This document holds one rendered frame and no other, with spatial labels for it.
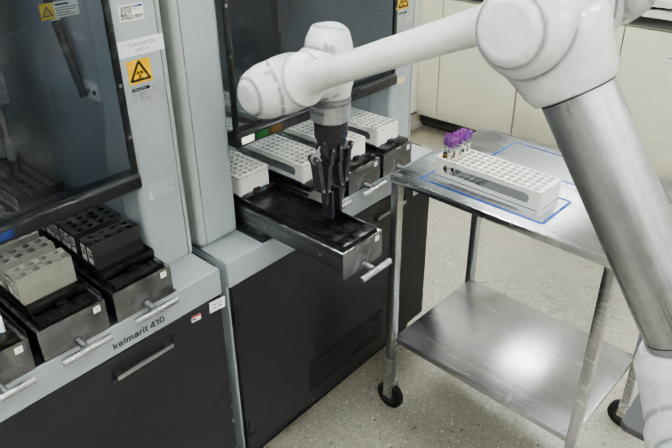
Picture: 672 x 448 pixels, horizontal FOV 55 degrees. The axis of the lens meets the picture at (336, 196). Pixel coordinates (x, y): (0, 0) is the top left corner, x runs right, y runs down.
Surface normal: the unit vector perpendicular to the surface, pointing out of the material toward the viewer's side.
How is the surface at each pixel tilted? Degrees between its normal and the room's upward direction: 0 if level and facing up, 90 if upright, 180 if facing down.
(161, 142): 90
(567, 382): 0
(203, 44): 90
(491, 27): 85
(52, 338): 90
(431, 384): 0
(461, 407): 0
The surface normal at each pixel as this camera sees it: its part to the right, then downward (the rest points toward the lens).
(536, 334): -0.01, -0.88
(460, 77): -0.67, 0.36
